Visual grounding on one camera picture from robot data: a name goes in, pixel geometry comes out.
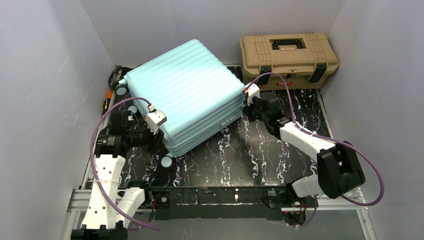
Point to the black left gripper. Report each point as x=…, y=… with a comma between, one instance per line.
x=157, y=138

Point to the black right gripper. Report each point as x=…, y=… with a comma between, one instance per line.
x=250, y=109

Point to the tan plastic toolbox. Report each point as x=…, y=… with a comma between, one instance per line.
x=298, y=61

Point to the light blue suitcase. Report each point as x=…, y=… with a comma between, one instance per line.
x=198, y=94

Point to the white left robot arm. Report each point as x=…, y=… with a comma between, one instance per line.
x=105, y=217

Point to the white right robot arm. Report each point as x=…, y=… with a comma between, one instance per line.
x=338, y=167

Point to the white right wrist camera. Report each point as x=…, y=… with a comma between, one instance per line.
x=250, y=91

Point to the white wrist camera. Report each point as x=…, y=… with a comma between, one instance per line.
x=154, y=118
x=250, y=91

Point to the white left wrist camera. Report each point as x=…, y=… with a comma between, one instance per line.
x=154, y=118

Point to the orange handled screwdriver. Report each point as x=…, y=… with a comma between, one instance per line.
x=107, y=102

